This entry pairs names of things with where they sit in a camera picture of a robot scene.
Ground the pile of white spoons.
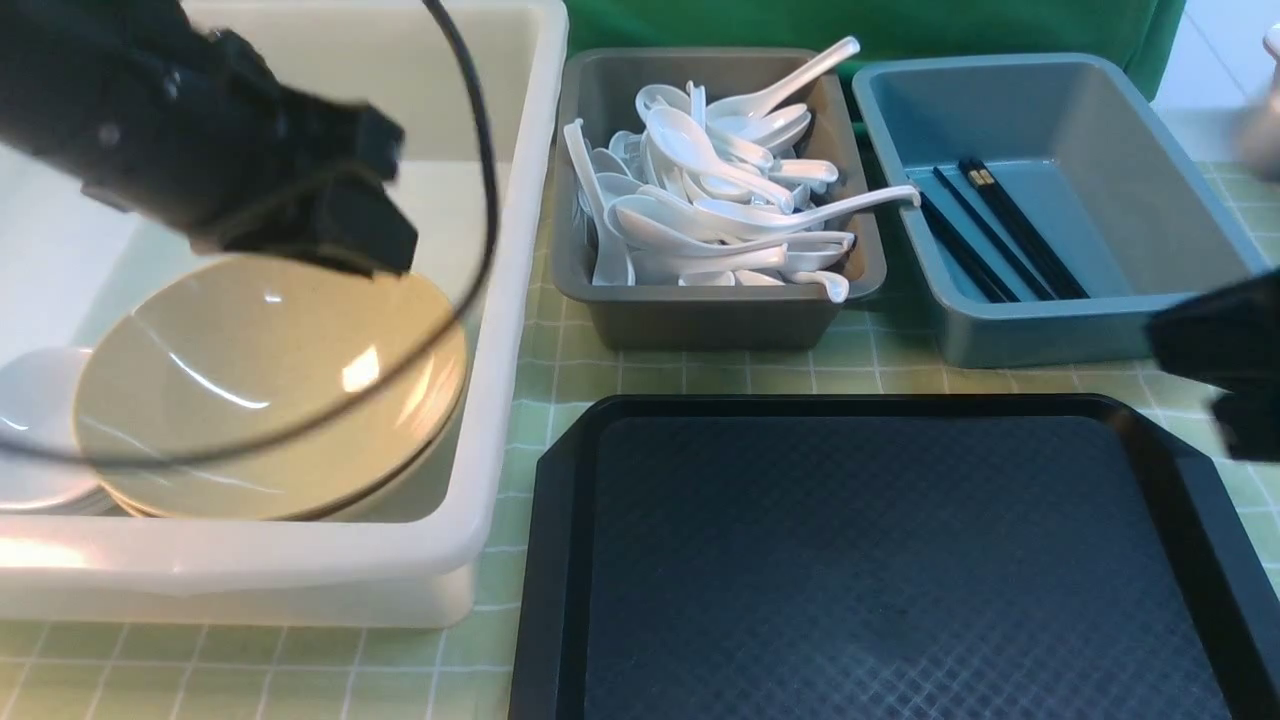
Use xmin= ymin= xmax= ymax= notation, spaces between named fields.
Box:
xmin=580 ymin=82 xmax=859 ymax=304

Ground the large white plastic tub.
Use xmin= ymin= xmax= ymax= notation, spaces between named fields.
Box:
xmin=3 ymin=1 xmax=570 ymax=628

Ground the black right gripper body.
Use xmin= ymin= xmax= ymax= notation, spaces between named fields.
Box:
xmin=1146 ymin=269 xmax=1279 ymax=464

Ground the yellow bowl in tub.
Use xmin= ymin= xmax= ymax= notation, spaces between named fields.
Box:
xmin=99 ymin=375 xmax=467 ymax=521

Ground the white spoon sticking up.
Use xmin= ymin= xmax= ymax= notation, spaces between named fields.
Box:
xmin=707 ymin=36 xmax=861 ymax=120

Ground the yellow noodle bowl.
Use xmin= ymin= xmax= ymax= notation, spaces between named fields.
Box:
xmin=73 ymin=256 xmax=468 ymax=521

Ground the black chopstick left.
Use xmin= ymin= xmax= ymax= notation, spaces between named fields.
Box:
xmin=920 ymin=192 xmax=1020 ymax=304

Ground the black chopstick middle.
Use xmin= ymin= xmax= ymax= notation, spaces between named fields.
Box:
xmin=931 ymin=167 xmax=1056 ymax=301

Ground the grey spoon bin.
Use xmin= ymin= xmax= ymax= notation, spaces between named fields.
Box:
xmin=543 ymin=47 xmax=840 ymax=352

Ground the green checkered tablecloth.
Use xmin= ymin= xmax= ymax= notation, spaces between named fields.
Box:
xmin=0 ymin=160 xmax=1280 ymax=720

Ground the black chopstick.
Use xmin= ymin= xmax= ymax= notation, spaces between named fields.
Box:
xmin=931 ymin=167 xmax=1056 ymax=301
xmin=957 ymin=158 xmax=1089 ymax=300
xmin=920 ymin=192 xmax=1020 ymax=304

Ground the blue-grey chopstick bin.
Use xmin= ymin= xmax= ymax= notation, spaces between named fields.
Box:
xmin=852 ymin=54 xmax=1268 ymax=368

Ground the black chopstick right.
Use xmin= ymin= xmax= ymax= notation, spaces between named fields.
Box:
xmin=957 ymin=158 xmax=1089 ymax=300

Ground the white spoon leaning left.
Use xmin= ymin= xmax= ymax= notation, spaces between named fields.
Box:
xmin=563 ymin=118 xmax=636 ymax=287

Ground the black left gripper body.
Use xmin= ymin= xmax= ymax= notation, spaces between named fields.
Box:
xmin=1 ymin=1 xmax=419 ymax=277

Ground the green backdrop cloth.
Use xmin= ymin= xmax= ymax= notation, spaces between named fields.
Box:
xmin=566 ymin=1 xmax=1185 ymax=99

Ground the white spoon long handle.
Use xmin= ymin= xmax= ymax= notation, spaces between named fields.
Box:
xmin=694 ymin=184 xmax=920 ymax=238

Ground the black serving tray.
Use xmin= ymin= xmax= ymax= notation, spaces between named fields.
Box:
xmin=509 ymin=395 xmax=1279 ymax=719

